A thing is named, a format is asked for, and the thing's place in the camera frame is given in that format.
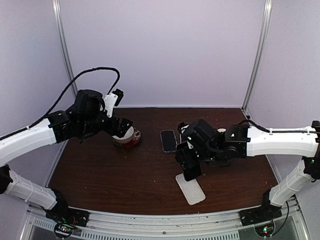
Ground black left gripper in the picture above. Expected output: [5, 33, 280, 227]
[80, 112, 134, 139]

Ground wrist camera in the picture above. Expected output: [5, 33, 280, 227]
[177, 119, 216, 149]
[103, 88, 124, 118]

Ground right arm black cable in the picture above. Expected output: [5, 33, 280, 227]
[236, 119, 320, 135]

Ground left aluminium frame post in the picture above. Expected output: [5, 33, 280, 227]
[52, 0, 74, 82]

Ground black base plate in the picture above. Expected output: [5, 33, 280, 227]
[239, 206, 282, 227]
[45, 208, 90, 227]

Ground aluminium frame post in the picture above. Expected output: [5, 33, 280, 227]
[52, 0, 74, 82]
[241, 0, 273, 115]

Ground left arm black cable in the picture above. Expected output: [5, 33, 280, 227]
[0, 66, 121, 141]

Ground white ceramic bowl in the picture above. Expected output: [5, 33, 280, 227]
[112, 126, 135, 145]

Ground right circuit board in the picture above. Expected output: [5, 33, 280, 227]
[254, 223, 275, 238]

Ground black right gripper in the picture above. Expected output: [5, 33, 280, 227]
[176, 146, 222, 170]

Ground aluminium front rail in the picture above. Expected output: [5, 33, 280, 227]
[18, 203, 310, 240]

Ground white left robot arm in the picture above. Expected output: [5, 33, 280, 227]
[0, 89, 133, 222]

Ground clear phone case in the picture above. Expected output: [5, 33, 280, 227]
[159, 129, 178, 153]

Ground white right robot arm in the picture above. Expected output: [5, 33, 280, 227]
[175, 119, 320, 221]

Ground left circuit board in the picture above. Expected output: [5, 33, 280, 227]
[53, 223, 76, 238]

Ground right aluminium frame post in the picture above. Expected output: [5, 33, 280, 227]
[241, 0, 273, 115]

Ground circuit board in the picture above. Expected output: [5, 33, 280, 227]
[53, 223, 76, 238]
[254, 223, 275, 238]

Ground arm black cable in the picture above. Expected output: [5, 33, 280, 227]
[0, 66, 121, 141]
[236, 119, 320, 135]

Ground cream ceramic mug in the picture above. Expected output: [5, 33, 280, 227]
[217, 128, 226, 133]

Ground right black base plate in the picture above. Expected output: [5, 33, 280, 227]
[239, 206, 282, 227]

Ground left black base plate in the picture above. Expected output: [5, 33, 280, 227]
[45, 208, 90, 227]

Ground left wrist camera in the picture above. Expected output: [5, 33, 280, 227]
[103, 88, 124, 118]

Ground white phone case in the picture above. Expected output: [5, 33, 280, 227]
[175, 173, 206, 206]

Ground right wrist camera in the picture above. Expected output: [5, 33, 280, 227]
[177, 119, 216, 149]

